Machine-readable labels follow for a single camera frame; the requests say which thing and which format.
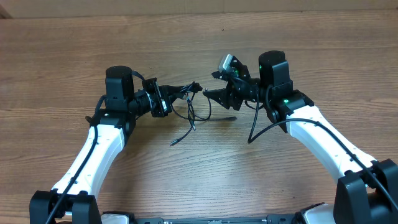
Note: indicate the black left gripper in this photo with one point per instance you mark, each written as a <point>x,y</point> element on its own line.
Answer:
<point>165,99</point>

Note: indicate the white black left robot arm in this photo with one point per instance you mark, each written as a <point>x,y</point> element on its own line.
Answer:
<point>113,122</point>

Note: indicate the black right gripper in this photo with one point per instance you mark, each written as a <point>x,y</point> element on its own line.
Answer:
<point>226,96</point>

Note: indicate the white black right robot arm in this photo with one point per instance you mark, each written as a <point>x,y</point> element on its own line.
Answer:
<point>366,189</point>

